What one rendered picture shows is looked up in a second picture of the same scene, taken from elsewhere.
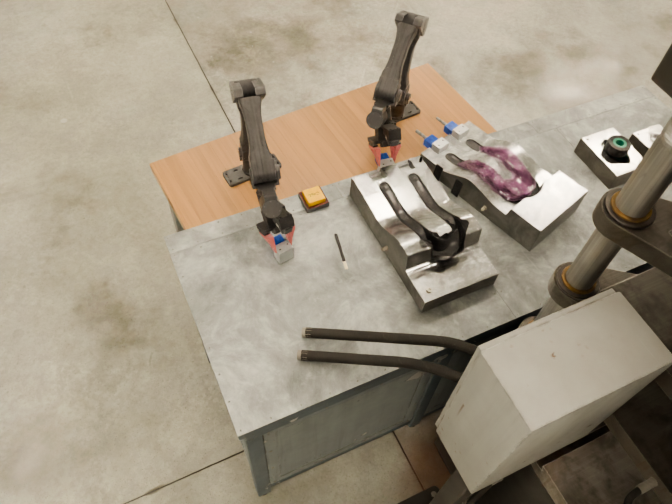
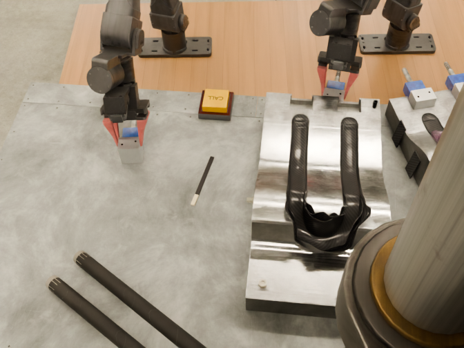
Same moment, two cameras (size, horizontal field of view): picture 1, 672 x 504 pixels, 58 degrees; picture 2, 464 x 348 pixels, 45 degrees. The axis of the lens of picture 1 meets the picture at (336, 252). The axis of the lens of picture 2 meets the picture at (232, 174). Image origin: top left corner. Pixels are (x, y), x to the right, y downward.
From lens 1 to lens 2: 0.92 m
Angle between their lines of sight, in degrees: 22
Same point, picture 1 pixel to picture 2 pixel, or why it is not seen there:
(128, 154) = not seen: hidden behind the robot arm
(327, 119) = (305, 22)
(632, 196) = (401, 252)
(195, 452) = not seen: hidden behind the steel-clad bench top
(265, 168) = (118, 26)
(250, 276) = (79, 163)
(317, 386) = (45, 333)
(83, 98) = not seen: outside the picture
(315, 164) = (251, 67)
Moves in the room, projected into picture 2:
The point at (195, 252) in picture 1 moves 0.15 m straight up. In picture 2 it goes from (47, 111) to (27, 68)
